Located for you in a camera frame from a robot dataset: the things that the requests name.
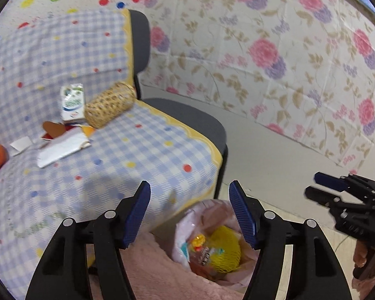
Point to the blue print wrapper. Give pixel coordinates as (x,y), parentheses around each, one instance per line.
(184,247)

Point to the yellow sausage packet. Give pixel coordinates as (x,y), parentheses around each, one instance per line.
(204,256)

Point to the white green milk carton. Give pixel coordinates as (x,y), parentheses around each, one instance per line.
(72,100)

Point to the woven bamboo basket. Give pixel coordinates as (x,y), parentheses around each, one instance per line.
(109,104)

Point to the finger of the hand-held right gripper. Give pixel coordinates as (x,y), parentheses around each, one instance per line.
(319,195)
(330,181)

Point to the small folded white paper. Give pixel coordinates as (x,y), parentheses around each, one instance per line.
(21,144)

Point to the orange red cardboard wrapper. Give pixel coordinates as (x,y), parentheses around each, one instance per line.
(53,128)

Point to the pink fluffy cloth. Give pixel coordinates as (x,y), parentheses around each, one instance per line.
(156,272)

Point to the person's right hand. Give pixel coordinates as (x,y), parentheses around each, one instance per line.
(359,253)

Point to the white paper packet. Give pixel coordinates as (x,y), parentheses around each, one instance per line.
(59,150)

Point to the floral print plastic sheet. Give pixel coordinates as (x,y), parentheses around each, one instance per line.
(269,22)

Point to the yellow net bag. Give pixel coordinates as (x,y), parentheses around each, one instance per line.
(228,250)

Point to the pink plastic trash bag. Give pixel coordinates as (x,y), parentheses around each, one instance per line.
(187,225)

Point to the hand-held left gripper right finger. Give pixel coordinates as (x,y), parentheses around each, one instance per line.
(242,215)

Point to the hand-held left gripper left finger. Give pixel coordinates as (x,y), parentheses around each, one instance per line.
(137,215)

